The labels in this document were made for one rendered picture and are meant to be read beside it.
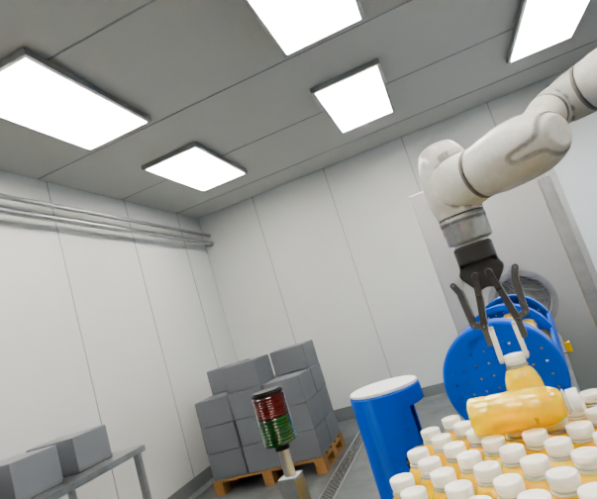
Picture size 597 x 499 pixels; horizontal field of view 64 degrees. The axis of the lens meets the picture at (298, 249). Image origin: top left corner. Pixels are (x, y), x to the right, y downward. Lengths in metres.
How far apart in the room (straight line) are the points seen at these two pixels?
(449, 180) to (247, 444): 4.40
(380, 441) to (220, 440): 3.43
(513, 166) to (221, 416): 4.56
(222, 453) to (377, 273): 3.03
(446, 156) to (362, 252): 5.65
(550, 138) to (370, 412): 1.31
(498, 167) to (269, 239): 6.20
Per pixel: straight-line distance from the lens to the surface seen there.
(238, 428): 5.11
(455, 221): 0.97
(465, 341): 1.28
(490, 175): 0.90
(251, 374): 4.92
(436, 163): 0.98
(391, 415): 1.89
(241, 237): 7.16
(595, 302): 2.66
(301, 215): 6.86
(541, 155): 0.87
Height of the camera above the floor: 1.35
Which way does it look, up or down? 9 degrees up
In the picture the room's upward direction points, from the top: 17 degrees counter-clockwise
